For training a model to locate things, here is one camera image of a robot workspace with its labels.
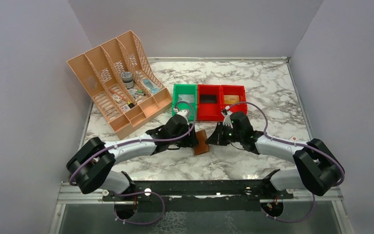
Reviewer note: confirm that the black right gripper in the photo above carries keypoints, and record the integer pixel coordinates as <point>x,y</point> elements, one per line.
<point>216,138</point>

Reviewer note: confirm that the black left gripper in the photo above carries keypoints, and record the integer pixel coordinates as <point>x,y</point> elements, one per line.
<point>190,143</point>

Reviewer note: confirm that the brown leather card holder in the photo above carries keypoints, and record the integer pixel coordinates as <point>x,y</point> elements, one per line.
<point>201,147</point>

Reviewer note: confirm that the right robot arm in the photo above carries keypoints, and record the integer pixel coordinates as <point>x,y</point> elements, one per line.
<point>317,170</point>

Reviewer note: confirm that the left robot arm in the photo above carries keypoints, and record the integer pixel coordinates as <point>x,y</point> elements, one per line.
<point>91,167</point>

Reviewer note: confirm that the gold card in red bin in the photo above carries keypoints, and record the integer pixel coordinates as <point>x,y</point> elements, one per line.
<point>231,99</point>

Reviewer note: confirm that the black card in red bin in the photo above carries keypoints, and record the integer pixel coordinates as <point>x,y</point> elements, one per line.
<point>208,99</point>

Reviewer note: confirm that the silver card in green bin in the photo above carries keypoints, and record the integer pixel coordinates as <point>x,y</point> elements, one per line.
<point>189,98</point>

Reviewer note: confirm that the red plastic bin middle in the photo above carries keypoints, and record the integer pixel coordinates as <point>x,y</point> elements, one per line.
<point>209,112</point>

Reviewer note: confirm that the red plastic bin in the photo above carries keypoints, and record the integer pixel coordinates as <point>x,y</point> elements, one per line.
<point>232,94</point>
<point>209,112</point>

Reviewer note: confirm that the red plastic bin right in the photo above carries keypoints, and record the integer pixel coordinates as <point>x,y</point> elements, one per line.
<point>232,94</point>

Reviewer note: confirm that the blue packet in organizer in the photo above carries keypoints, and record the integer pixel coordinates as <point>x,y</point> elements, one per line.
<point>151,86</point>

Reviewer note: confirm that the small white red box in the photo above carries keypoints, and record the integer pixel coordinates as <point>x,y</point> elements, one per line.
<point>293,138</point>

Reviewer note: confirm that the silver round tin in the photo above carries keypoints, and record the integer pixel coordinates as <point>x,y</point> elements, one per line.
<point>128,80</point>

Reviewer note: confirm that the red pencil in organizer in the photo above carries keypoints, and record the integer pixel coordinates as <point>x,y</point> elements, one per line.
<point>117,97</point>

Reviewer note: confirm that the peach plastic file organizer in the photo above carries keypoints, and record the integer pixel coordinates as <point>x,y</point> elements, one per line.
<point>99,69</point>

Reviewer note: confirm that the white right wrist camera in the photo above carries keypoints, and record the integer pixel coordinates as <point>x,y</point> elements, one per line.
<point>227,120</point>

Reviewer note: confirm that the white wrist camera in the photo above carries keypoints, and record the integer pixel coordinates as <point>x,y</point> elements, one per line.
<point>227,120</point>
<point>184,113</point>

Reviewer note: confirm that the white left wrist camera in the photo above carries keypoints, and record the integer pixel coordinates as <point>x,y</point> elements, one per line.
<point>184,113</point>

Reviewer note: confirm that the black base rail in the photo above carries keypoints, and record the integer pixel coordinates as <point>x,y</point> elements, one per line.
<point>149,196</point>

